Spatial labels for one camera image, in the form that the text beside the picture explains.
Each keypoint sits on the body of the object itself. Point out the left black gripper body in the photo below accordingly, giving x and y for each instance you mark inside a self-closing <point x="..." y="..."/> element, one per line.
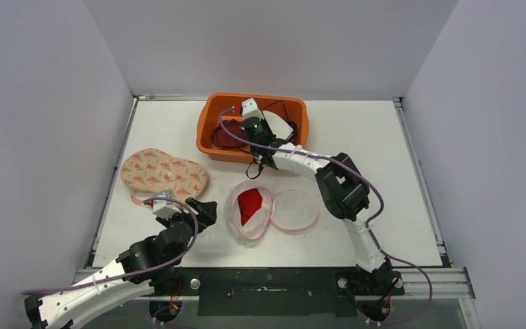
<point x="168" y="221"/>

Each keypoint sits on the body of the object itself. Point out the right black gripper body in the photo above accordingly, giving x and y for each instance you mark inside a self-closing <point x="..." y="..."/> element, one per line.
<point x="285" y="128"/>

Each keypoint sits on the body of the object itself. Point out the orange plastic tub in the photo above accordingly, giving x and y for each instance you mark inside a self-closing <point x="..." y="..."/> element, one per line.
<point x="288" y="108"/>

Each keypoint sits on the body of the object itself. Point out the white mesh laundry bag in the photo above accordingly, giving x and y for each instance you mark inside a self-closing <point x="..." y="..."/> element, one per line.
<point x="251" y="207"/>

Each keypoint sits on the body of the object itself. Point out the white bra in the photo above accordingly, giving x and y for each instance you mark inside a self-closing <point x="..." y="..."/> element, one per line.
<point x="278" y="125"/>

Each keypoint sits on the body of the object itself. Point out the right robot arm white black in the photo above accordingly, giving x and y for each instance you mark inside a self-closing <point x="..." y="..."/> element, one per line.
<point x="344" y="192"/>

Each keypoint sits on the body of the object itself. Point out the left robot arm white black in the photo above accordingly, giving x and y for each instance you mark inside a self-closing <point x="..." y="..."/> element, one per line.
<point x="147" y="267"/>

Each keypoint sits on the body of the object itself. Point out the dark red bra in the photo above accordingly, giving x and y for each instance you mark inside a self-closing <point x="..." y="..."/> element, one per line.
<point x="220" y="138"/>

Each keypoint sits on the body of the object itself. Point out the floral padded bra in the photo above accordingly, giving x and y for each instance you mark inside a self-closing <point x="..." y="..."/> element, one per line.
<point x="151" y="171"/>

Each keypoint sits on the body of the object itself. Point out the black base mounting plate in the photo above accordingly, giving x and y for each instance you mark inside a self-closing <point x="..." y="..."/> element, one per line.
<point x="275" y="291"/>

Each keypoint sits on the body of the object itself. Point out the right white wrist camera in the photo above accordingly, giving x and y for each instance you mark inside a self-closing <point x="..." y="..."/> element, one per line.
<point x="249" y="108"/>

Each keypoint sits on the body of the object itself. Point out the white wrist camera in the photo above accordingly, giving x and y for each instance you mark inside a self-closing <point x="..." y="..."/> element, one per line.
<point x="161" y="207"/>
<point x="249" y="108"/>

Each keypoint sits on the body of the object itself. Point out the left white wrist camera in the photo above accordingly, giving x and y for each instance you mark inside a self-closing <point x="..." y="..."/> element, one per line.
<point x="161" y="207"/>

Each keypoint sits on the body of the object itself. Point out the aluminium front rail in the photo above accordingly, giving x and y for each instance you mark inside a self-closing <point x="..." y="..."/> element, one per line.
<point x="447" y="284"/>

